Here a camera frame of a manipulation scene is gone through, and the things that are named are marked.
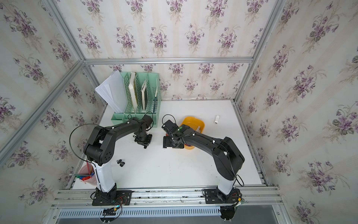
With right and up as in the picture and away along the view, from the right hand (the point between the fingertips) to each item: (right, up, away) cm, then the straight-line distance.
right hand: (170, 146), depth 85 cm
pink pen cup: (-47, -11, -11) cm, 49 cm away
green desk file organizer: (-21, +36, +13) cm, 43 cm away
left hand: (-16, -2, +9) cm, 18 cm away
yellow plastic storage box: (+16, +13, +19) cm, 28 cm away
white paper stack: (-41, +37, +10) cm, 56 cm away
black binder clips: (-30, -10, -1) cm, 32 cm away
